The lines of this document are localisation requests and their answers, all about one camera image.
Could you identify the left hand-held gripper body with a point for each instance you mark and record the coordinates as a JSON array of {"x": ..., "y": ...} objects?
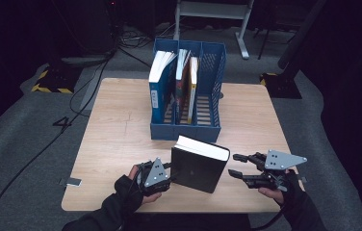
[{"x": 155, "y": 174}]

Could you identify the person's right hand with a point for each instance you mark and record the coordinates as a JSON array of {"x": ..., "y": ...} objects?
[{"x": 289, "y": 192}]

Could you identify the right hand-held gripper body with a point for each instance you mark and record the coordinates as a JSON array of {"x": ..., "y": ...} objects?
[{"x": 278, "y": 166}]

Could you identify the grey tape piece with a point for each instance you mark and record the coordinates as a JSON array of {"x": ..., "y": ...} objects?
[
  {"x": 72, "y": 182},
  {"x": 303, "y": 179}
]

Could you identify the black yellow striped base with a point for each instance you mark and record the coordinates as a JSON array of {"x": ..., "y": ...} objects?
[
  {"x": 281, "y": 86},
  {"x": 57, "y": 80}
]

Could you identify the person's left hand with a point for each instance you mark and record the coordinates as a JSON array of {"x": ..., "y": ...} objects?
[{"x": 129, "y": 195}]

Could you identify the thin black stand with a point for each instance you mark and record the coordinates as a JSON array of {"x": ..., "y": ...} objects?
[{"x": 265, "y": 41}]

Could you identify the yellow book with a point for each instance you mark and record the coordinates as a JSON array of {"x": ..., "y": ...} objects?
[{"x": 192, "y": 89}]

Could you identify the red book with winged creature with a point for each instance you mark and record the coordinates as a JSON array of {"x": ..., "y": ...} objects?
[{"x": 181, "y": 83}]

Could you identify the blue plastic file rack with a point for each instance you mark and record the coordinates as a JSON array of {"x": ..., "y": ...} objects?
[{"x": 206, "y": 89}]

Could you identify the white metal stand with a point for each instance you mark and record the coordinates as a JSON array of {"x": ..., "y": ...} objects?
[{"x": 214, "y": 11}]

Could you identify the black book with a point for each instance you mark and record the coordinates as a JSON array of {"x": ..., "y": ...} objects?
[{"x": 195, "y": 170}]

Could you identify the grey floor plate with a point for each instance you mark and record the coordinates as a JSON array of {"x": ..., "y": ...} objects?
[{"x": 86, "y": 60}]

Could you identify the black pole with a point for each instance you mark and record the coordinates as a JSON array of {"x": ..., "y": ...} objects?
[{"x": 301, "y": 32}]

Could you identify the blue book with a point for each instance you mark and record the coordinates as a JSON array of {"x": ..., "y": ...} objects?
[{"x": 160, "y": 83}]

